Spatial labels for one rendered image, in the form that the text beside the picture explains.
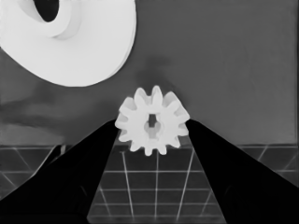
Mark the small white toothed gear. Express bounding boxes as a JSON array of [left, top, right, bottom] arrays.
[[114, 85, 192, 157]]

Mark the large thick white disc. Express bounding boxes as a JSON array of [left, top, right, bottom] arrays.
[[0, 0, 137, 89]]

